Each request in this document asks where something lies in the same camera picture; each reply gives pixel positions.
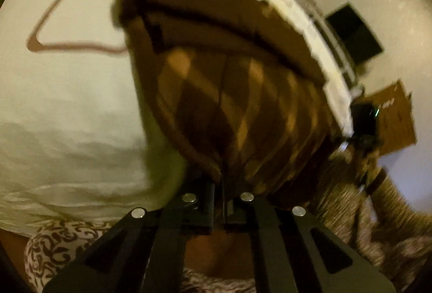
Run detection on brown plaid sweater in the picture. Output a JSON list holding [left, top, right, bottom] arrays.
[[119, 0, 341, 194]]

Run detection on brown wooden door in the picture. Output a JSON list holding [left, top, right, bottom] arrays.
[[357, 79, 417, 156]]

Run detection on black flat television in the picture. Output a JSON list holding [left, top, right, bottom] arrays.
[[326, 3, 384, 65]]

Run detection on brown patterned pants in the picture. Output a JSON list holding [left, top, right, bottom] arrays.
[[24, 150, 431, 292]]

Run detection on patterned white bed sheet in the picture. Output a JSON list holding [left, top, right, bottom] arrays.
[[1, 0, 353, 237]]

